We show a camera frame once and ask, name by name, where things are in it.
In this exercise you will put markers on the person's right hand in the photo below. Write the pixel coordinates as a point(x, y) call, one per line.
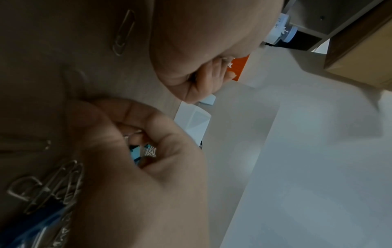
point(137, 205)

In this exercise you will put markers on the person's left hand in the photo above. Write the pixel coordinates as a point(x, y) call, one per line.
point(208, 36)

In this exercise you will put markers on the white compartment organizer tray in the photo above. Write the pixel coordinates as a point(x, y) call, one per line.
point(193, 118)

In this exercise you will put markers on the group of coloured binder clips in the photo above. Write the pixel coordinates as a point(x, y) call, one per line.
point(36, 222)

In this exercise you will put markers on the orange ribbed box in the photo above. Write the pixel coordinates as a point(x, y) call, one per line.
point(240, 67)

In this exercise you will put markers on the tea bottle with blue cap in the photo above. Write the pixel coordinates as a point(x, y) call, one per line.
point(281, 31)

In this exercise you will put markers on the grey shelf unit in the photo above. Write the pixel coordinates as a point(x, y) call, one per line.
point(312, 12)

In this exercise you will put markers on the brown cardboard box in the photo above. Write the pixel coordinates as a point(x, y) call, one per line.
point(358, 48)

